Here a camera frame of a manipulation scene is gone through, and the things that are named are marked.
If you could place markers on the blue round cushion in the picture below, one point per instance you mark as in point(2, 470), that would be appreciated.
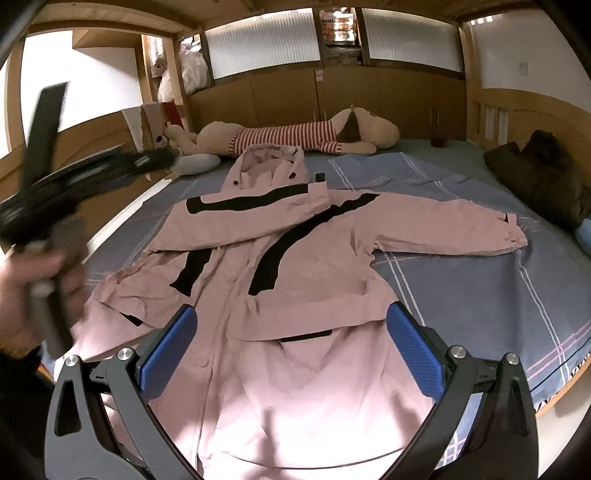
point(583, 239)

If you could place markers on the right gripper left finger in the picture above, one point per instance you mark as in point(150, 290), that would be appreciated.
point(100, 425)

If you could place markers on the wooden bunk bed frame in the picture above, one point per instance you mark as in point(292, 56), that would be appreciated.
point(423, 101)

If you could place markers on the small grey plush pillow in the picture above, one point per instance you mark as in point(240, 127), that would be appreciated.
point(194, 164)

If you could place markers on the blue plaid bed sheet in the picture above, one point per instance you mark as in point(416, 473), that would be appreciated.
point(534, 301)

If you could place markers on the striped plush dog toy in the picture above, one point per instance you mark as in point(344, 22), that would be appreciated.
point(354, 130)

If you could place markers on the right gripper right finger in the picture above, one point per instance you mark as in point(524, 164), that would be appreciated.
point(503, 439)

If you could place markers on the small beige plush toy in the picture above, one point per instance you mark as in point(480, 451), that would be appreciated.
point(174, 136)

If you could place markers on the pink hooded jacket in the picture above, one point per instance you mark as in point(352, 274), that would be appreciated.
point(292, 373)

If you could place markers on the person's left hand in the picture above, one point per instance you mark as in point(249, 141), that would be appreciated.
point(21, 269)

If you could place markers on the white bags on shelf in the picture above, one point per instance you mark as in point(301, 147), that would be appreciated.
point(194, 74)

